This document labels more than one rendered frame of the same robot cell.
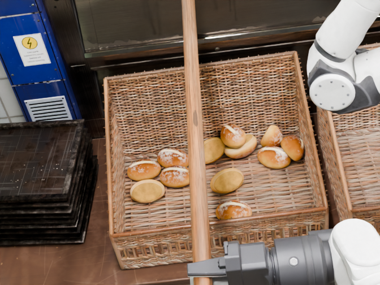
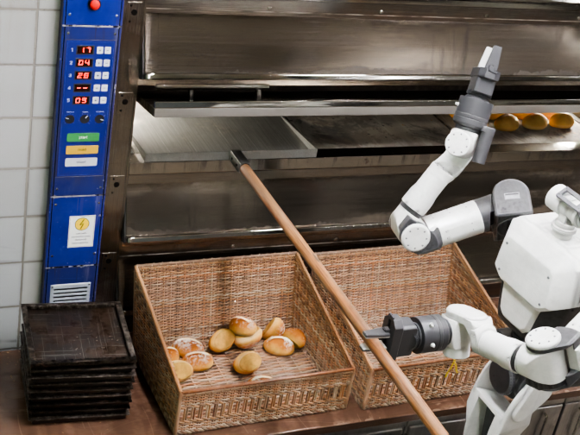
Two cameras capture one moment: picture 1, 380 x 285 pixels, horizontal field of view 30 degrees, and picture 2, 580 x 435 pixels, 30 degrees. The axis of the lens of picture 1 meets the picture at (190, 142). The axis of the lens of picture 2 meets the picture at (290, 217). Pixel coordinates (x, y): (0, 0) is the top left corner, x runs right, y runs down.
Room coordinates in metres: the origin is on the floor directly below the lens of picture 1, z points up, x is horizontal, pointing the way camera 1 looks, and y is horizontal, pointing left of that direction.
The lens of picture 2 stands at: (-0.99, 1.38, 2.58)
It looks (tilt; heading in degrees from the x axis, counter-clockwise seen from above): 28 degrees down; 326
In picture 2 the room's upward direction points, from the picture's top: 11 degrees clockwise
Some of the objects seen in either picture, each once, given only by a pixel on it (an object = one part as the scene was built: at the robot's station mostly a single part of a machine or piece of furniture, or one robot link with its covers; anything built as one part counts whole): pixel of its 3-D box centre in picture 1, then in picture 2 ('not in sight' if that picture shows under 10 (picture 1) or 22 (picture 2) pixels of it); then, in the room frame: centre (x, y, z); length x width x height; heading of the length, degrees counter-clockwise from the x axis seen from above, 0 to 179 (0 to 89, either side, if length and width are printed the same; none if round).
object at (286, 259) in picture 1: (265, 270); (408, 337); (0.61, -0.08, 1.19); 0.12 x 0.10 x 0.13; 85
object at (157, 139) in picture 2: not in sight; (214, 129); (1.74, -0.10, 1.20); 0.55 x 0.36 x 0.03; 84
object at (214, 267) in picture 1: (206, 266); (376, 331); (0.62, 0.01, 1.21); 0.06 x 0.03 x 0.02; 85
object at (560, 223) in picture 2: not in sight; (567, 210); (0.65, -0.51, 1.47); 0.10 x 0.07 x 0.09; 179
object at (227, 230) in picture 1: (211, 156); (240, 336); (1.30, -0.05, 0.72); 0.56 x 0.49 x 0.28; 86
